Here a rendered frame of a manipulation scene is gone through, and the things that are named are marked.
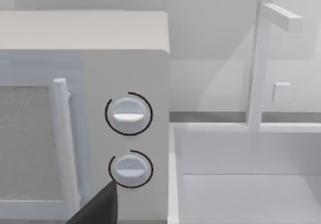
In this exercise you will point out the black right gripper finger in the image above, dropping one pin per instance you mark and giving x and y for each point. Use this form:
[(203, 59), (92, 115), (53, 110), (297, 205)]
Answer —
[(102, 206)]

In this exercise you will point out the small white microwave knob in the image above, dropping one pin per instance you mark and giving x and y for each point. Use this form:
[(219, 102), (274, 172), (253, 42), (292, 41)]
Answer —
[(130, 170)]

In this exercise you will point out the large white microwave knob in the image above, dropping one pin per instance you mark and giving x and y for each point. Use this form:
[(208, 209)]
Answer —
[(128, 114)]

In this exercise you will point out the microwave door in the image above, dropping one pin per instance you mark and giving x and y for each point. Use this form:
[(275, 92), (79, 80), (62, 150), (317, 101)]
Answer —
[(25, 138)]

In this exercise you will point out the pale microwave oven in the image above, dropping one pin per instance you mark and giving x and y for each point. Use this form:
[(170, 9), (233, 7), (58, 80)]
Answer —
[(140, 65)]

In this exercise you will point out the white sink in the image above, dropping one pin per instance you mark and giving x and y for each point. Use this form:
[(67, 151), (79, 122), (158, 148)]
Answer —
[(245, 178)]

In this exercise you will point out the tall white tap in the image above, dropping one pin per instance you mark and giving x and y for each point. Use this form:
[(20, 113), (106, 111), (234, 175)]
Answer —
[(260, 65)]

